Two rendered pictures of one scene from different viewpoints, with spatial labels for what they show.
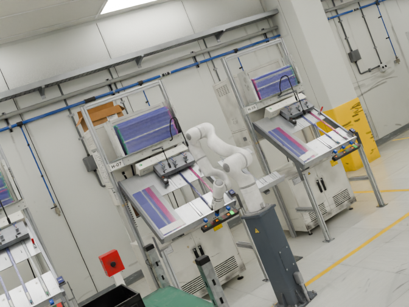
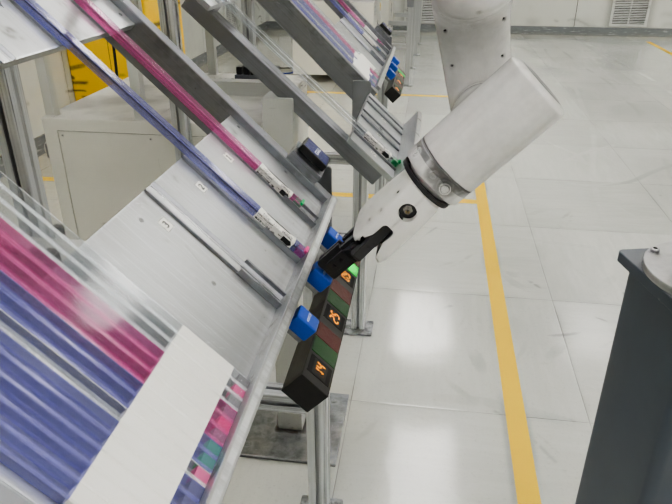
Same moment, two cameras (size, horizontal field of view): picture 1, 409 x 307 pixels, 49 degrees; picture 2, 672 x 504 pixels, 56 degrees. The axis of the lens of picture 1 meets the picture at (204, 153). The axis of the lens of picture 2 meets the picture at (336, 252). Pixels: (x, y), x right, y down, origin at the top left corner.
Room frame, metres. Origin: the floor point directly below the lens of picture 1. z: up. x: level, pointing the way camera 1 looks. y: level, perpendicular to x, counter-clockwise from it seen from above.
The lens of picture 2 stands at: (3.07, 0.67, 1.09)
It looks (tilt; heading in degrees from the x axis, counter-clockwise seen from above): 27 degrees down; 304
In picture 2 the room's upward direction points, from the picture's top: straight up
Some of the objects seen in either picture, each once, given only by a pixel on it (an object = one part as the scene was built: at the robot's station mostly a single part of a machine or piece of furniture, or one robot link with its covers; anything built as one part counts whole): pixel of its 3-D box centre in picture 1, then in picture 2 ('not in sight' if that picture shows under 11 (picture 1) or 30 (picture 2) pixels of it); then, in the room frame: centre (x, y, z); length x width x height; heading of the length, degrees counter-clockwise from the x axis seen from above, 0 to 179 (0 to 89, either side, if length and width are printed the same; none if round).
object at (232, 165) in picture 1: (238, 171); not in sight; (3.04, -0.17, 1.00); 0.19 x 0.12 x 0.24; 128
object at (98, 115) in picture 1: (112, 109); not in sight; (4.15, 0.62, 1.82); 0.68 x 0.30 x 0.20; 116
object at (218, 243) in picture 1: (187, 259); not in sight; (4.02, 0.50, 0.31); 0.70 x 0.65 x 0.62; 116
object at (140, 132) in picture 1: (145, 130); not in sight; (3.93, 0.39, 1.52); 0.51 x 0.13 x 0.27; 116
